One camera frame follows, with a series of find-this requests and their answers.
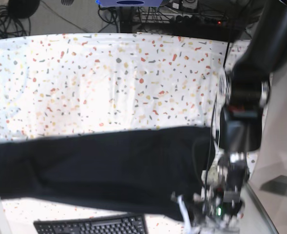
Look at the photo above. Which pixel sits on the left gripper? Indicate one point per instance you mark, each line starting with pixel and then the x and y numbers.
pixel 222 206

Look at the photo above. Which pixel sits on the black t-shirt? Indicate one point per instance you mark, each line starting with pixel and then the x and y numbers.
pixel 130 171

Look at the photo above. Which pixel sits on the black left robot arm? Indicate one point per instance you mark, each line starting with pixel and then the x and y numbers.
pixel 244 92

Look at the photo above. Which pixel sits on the black computer keyboard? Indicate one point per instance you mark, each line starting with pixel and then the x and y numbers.
pixel 117 224

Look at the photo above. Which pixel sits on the black power strip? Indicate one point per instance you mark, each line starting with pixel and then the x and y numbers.
pixel 157 17

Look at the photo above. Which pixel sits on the terrazzo pattern tablecloth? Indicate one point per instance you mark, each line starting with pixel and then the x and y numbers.
pixel 75 84

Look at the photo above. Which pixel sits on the blue box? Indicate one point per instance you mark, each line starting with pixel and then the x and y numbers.
pixel 129 3

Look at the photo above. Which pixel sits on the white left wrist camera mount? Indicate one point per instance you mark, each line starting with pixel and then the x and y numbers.
pixel 190 226

